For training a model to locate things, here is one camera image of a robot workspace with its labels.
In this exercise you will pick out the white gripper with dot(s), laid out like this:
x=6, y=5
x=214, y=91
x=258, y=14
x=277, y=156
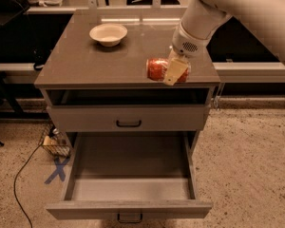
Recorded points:
x=186, y=44

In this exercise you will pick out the orange coke can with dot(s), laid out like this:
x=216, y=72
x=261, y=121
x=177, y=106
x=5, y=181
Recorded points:
x=156, y=67

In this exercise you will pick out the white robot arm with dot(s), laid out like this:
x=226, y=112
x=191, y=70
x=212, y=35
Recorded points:
x=265, y=19

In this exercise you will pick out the grey drawer cabinet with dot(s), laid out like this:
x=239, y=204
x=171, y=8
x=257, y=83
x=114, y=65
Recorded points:
x=81, y=72

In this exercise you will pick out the open grey drawer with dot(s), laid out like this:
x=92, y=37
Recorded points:
x=130, y=177

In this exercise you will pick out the white paper bowl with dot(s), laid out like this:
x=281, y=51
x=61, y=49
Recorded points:
x=108, y=35

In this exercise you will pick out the wire basket with items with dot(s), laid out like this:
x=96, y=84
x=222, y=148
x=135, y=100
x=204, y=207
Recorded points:
x=53, y=142

